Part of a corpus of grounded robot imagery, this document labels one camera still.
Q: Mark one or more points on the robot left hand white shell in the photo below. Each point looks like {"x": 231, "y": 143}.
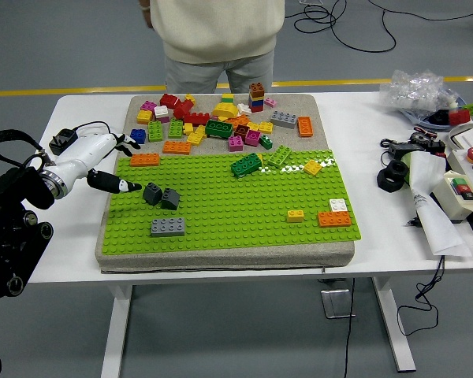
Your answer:
{"x": 86, "y": 151}

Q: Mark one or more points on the person's right hand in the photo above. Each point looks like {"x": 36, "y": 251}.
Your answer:
{"x": 147, "y": 17}

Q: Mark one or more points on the dark grey sloped brick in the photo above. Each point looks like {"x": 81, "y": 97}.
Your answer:
{"x": 151, "y": 193}
{"x": 170, "y": 199}

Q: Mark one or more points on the light grey long brick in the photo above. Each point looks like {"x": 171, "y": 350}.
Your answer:
{"x": 284, "y": 119}
{"x": 167, "y": 227}

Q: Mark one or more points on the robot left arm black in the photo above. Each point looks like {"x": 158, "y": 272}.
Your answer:
{"x": 12, "y": 189}

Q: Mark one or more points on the blue square brick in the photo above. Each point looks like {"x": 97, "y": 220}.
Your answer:
{"x": 137, "y": 136}

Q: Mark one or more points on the orange long brick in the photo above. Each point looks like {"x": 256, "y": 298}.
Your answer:
{"x": 176, "y": 147}
{"x": 145, "y": 160}
{"x": 334, "y": 219}
{"x": 305, "y": 127}

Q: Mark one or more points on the yellow square brick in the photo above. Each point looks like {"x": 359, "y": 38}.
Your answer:
{"x": 144, "y": 117}
{"x": 266, "y": 127}
{"x": 312, "y": 167}

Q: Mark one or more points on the lime green long brick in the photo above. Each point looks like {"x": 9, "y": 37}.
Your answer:
{"x": 155, "y": 132}
{"x": 175, "y": 128}
{"x": 280, "y": 156}

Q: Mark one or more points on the white and pink brick stack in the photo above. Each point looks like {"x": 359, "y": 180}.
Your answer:
{"x": 161, "y": 113}

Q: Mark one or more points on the red sloped brick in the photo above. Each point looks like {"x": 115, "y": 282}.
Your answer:
{"x": 168, "y": 101}

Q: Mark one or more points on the small yellow brick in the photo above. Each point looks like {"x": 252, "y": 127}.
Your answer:
{"x": 253, "y": 126}
{"x": 295, "y": 216}
{"x": 188, "y": 128}
{"x": 190, "y": 98}

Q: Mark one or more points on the yellow long brick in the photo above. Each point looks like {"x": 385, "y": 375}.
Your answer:
{"x": 196, "y": 138}

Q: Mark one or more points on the red long brick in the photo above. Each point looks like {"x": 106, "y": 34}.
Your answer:
{"x": 197, "y": 119}

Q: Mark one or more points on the lime and yellow brick stack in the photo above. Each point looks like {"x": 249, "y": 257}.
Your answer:
{"x": 228, "y": 98}

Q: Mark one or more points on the yellow arch brick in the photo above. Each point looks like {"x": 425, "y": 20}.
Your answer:
{"x": 225, "y": 110}

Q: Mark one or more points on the dark green long brick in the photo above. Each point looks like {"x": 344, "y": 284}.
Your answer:
{"x": 245, "y": 165}
{"x": 219, "y": 129}

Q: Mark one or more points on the dark red square brick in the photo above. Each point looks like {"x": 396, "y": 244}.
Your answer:
{"x": 241, "y": 130}

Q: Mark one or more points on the green studded baseplate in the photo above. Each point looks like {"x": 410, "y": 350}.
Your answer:
{"x": 228, "y": 212}

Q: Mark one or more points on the magenta square brick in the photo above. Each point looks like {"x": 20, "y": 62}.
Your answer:
{"x": 252, "y": 138}

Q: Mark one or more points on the white square brick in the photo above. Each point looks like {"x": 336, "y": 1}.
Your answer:
{"x": 338, "y": 205}

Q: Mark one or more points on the small lime green brick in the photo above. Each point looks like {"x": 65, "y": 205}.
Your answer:
{"x": 471, "y": 109}

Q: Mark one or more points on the black power plug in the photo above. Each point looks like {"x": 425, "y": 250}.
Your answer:
{"x": 61, "y": 141}

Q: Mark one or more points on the person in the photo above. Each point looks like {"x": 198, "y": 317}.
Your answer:
{"x": 217, "y": 27}

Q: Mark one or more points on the brown orange blue red tower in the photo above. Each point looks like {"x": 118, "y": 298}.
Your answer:
{"x": 256, "y": 97}

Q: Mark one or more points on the white table leg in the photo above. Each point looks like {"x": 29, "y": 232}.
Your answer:
{"x": 116, "y": 334}
{"x": 394, "y": 330}

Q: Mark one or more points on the grey-brown mat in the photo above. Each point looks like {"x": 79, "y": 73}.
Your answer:
{"x": 319, "y": 130}

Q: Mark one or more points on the clear plastic bag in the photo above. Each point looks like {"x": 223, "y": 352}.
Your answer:
{"x": 414, "y": 92}

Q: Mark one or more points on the large black nut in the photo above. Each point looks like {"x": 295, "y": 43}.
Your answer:
{"x": 386, "y": 182}

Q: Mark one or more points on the metal floor plate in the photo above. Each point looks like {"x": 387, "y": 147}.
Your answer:
{"x": 335, "y": 303}

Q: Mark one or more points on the pale blue bowl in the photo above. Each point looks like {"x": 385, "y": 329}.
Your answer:
{"x": 419, "y": 120}

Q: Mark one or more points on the black power adapter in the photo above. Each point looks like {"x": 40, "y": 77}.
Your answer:
{"x": 408, "y": 148}

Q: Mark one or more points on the small black part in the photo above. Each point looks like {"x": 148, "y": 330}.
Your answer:
{"x": 438, "y": 117}

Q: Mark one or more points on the white flat device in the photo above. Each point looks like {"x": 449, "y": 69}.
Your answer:
{"x": 471, "y": 138}

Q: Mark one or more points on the control box with buttons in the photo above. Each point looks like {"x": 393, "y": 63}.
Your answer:
{"x": 463, "y": 161}

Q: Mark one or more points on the white paper sheet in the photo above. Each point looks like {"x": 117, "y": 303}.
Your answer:
{"x": 433, "y": 220}

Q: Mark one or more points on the small white switch box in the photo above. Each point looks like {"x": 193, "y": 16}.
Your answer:
{"x": 447, "y": 197}

